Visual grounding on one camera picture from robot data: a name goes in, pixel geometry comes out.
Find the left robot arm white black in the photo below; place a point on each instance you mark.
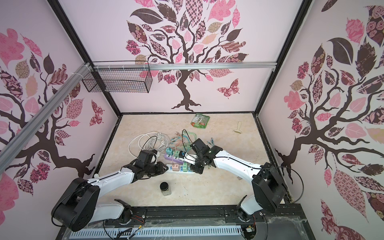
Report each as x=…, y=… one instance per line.
x=80, y=203

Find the purple power strip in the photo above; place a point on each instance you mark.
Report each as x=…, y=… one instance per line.
x=173, y=159

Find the white blue power strip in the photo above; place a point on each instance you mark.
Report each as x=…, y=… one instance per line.
x=179, y=172

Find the black wire mesh basket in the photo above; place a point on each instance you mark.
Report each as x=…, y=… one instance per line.
x=119, y=77

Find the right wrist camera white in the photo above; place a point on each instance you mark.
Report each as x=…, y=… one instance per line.
x=192, y=159

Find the white slotted cable duct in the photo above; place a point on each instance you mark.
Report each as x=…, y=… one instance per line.
x=156, y=232

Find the aluminium rail bar left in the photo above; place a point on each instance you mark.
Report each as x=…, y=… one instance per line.
x=12, y=149

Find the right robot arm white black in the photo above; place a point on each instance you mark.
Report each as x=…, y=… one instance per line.
x=268, y=185

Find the small green charger plug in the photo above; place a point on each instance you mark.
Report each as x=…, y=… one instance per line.
x=185, y=167

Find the small wooden brush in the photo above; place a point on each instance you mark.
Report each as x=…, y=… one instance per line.
x=238, y=129

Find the teal charger plug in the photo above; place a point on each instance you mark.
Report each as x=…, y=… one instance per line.
x=169, y=151

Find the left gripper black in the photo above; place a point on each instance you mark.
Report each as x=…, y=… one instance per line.
x=161, y=170

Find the green snack packet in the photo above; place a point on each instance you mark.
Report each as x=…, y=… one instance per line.
x=200, y=121

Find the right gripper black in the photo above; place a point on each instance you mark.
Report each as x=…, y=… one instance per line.
x=199, y=170

